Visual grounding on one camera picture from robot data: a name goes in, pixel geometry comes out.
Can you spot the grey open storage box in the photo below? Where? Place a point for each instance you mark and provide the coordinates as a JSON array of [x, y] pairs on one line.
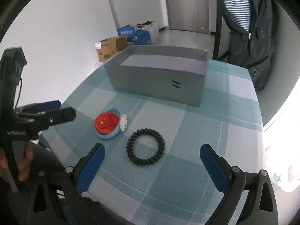
[[169, 73]]

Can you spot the black coat rack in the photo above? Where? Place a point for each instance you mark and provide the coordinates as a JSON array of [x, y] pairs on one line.
[[221, 38]]

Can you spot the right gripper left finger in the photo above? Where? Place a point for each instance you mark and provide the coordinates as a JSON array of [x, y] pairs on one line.
[[78, 180]]

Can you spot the teal checked tablecloth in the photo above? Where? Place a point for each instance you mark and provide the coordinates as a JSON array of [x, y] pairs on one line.
[[177, 189]]

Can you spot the blue cardboard box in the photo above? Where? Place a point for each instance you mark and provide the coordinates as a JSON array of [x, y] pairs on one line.
[[128, 31], [139, 37]]

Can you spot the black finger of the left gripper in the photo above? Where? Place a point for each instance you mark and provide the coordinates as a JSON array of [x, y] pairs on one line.
[[57, 116]]

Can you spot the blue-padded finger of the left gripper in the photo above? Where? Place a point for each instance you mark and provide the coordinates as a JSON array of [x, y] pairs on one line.
[[39, 107]]

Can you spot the dark jacket striped lining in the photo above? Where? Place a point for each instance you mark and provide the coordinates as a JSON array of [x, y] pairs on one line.
[[250, 38]]

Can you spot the white bag on floor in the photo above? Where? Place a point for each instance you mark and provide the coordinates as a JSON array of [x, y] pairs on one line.
[[152, 28]]

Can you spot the grey door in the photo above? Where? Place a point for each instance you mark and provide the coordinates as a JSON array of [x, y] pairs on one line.
[[190, 15]]

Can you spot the red badge blue plush holder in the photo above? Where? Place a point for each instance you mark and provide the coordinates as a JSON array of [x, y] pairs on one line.
[[110, 123]]

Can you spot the brown cardboard box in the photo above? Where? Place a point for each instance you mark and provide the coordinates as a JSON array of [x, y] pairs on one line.
[[107, 48]]

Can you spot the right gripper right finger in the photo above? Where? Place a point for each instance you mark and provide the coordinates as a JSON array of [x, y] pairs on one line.
[[228, 180]]

